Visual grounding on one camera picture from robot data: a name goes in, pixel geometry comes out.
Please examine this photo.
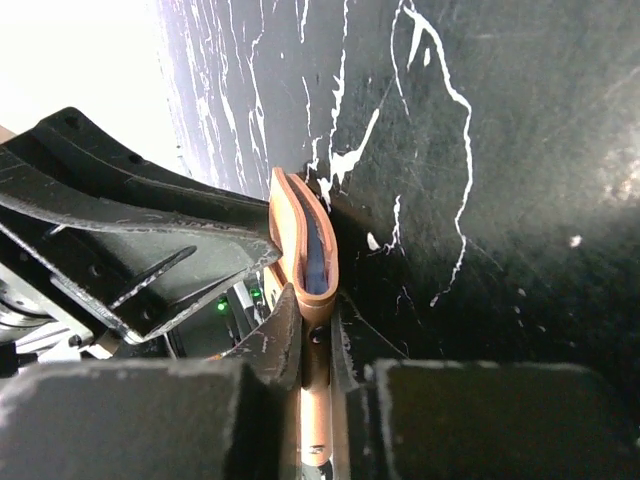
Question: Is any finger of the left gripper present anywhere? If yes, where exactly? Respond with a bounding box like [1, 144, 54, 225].
[1, 107, 281, 273]

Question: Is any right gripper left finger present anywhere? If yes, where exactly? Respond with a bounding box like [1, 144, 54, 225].
[1, 286, 302, 479]

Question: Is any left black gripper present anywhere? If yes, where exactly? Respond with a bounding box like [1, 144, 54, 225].
[1, 219, 255, 375]

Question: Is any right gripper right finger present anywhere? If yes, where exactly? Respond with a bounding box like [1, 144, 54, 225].
[331, 295, 639, 479]

